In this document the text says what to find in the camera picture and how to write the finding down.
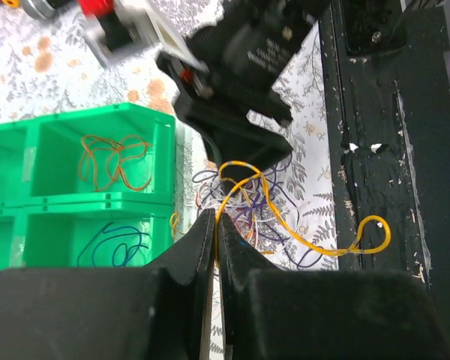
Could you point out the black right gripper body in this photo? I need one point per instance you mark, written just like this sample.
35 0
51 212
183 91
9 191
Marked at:
244 53

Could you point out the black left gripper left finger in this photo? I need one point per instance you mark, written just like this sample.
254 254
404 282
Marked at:
158 311

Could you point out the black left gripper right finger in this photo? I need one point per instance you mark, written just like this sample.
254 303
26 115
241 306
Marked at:
271 313

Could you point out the floral patterned table mat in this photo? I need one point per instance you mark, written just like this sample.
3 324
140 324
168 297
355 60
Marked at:
46 67

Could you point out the green compartment tray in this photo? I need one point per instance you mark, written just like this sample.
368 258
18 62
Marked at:
87 188

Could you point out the black microphone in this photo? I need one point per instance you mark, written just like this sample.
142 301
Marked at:
42 9

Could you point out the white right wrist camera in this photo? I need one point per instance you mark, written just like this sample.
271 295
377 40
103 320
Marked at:
115 30

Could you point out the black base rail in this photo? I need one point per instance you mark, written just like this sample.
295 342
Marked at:
386 71

